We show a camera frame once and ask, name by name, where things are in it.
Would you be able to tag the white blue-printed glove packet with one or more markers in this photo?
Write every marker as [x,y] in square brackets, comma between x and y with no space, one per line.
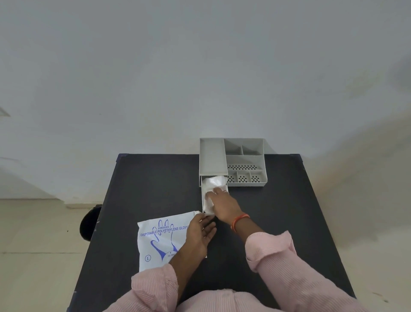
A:
[160,238]

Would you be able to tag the person's right thumb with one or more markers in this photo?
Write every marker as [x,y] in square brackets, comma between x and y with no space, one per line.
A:
[210,194]

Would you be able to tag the grey plastic desk organizer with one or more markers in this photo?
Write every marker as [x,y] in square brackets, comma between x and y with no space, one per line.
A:
[212,157]

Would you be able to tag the grey organizer drawer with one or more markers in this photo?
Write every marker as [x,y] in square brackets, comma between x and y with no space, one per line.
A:
[202,201]

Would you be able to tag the person's left thumb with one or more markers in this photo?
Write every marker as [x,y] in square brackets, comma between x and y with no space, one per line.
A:
[211,229]

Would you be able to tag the orange thread wristband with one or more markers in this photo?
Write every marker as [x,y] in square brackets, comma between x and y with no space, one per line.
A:
[239,220]

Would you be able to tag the person's right forearm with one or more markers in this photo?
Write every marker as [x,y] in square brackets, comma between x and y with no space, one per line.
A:
[282,266]

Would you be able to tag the person's left hand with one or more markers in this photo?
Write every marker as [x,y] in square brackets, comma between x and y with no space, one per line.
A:
[194,239]

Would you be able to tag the person's left forearm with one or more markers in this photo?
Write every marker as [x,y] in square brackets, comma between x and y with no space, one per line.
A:
[154,286]

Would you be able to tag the person's right hand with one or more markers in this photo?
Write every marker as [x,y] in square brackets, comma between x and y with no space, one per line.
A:
[226,207]

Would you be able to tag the person's pink shirt torso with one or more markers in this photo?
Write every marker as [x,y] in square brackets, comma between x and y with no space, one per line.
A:
[224,302]

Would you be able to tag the black round object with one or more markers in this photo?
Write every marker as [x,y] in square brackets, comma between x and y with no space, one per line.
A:
[90,223]

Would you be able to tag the clear plastic disposable gloves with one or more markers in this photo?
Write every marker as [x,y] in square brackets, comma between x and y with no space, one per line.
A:
[213,183]

